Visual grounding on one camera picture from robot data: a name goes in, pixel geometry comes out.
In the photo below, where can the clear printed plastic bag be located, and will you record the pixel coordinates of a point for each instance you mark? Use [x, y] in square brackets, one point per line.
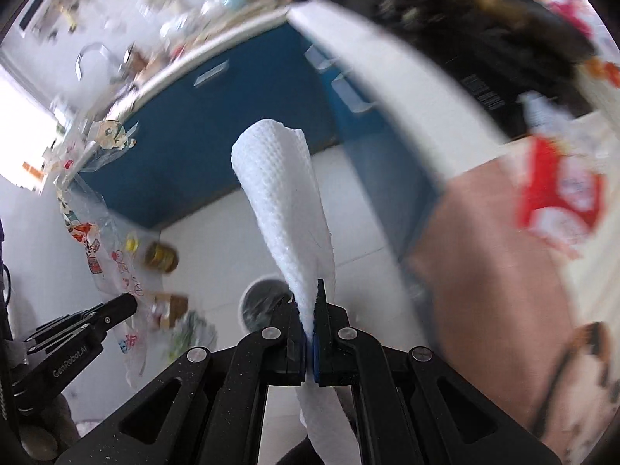
[92, 252]

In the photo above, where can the white paper towel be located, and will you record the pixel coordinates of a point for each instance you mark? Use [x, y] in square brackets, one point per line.
[286, 193]

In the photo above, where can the crumpled green white bag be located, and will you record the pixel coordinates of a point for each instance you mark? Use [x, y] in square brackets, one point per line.
[191, 336]

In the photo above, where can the yellow oil bottle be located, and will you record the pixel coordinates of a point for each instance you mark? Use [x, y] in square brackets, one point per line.
[162, 256]

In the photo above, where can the red snack bag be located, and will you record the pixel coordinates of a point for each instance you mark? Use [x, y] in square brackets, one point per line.
[557, 198]

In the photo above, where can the steel faucet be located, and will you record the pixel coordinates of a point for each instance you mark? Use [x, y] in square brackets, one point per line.
[80, 58]

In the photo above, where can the white trash bin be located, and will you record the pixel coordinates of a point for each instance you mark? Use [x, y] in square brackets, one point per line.
[261, 305]

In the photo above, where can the striped cat print mat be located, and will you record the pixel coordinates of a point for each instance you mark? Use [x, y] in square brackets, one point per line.
[484, 276]

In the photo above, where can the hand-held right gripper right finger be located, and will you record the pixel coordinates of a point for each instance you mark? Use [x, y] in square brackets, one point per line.
[329, 353]

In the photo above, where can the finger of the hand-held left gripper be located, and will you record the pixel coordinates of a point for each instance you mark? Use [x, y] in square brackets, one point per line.
[118, 309]

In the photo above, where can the black gas stove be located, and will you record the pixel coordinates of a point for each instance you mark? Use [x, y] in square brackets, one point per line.
[508, 106]

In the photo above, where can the blue kitchen cabinet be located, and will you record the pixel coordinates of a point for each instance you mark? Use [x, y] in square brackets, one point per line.
[218, 155]

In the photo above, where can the dark metal wok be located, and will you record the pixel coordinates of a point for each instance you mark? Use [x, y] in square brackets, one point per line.
[474, 5]

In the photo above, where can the small brown box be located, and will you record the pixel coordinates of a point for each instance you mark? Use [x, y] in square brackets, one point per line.
[169, 307]

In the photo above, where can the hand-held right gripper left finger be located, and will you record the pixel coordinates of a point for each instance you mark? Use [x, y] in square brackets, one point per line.
[293, 353]

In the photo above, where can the person's left hand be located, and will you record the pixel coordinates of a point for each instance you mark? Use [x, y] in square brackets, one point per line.
[43, 431]

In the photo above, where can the cartoon print packet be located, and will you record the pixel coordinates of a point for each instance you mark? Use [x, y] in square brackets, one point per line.
[114, 135]

